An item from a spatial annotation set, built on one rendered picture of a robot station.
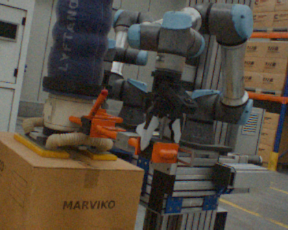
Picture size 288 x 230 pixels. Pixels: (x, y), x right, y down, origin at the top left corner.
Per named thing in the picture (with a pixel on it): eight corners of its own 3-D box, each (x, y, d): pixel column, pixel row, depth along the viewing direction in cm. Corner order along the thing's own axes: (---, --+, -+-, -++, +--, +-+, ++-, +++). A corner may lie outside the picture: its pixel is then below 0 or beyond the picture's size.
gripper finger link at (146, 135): (133, 147, 107) (149, 116, 109) (145, 152, 102) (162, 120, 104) (124, 142, 105) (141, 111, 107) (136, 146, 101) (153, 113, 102)
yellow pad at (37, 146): (12, 137, 162) (14, 125, 162) (37, 139, 168) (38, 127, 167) (41, 157, 134) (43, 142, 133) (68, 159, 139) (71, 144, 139)
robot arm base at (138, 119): (133, 121, 229) (136, 104, 228) (149, 126, 217) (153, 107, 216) (111, 119, 219) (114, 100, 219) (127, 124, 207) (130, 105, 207)
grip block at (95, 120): (77, 132, 135) (79, 114, 135) (103, 134, 141) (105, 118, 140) (88, 137, 128) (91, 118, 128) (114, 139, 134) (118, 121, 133)
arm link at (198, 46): (173, 30, 123) (158, 22, 113) (209, 33, 117) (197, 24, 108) (169, 55, 123) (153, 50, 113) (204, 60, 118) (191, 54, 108)
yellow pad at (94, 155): (57, 141, 172) (59, 129, 172) (79, 142, 178) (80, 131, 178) (92, 160, 144) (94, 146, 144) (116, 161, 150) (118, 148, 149)
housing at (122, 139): (113, 146, 118) (116, 131, 117) (133, 147, 121) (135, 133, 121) (125, 151, 112) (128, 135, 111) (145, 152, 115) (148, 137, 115)
